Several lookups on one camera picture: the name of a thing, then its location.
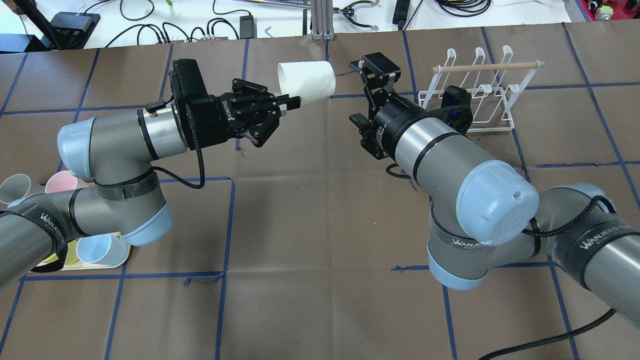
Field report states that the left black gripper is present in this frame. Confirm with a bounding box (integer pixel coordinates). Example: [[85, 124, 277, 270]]
[[170, 59, 302, 151]]

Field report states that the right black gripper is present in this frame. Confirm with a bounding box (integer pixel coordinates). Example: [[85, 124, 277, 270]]
[[349, 52, 473, 160]]

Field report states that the white ikea cup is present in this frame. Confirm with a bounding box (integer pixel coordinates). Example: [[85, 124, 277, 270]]
[[278, 61, 336, 105]]

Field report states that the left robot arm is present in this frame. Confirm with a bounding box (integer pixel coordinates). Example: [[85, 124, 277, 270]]
[[0, 59, 302, 286]]

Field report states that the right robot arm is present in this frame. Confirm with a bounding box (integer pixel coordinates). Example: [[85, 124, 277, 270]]
[[349, 52, 640, 325]]

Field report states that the light blue cup front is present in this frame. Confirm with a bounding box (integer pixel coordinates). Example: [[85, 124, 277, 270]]
[[76, 234, 130, 267]]

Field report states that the pink cup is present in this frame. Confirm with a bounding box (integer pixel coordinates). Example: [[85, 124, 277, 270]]
[[45, 170, 90, 194]]

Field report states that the yellow cup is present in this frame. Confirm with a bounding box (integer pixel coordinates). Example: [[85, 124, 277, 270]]
[[38, 239, 79, 267]]

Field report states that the grey cup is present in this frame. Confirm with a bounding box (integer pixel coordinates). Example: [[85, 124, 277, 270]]
[[0, 173, 45, 205]]

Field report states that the black power adapter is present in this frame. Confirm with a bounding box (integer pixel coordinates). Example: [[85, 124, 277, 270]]
[[238, 14, 258, 39]]

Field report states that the grabber reaching tool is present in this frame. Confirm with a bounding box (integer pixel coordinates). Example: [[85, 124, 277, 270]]
[[332, 0, 381, 32]]

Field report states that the cream plastic tray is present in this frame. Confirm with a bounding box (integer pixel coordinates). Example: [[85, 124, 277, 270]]
[[61, 232, 131, 271]]

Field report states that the aluminium frame post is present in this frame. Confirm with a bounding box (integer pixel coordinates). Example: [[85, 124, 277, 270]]
[[310, 0, 335, 41]]

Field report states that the white wire cup rack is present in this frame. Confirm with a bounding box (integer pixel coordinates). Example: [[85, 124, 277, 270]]
[[418, 45, 546, 133]]

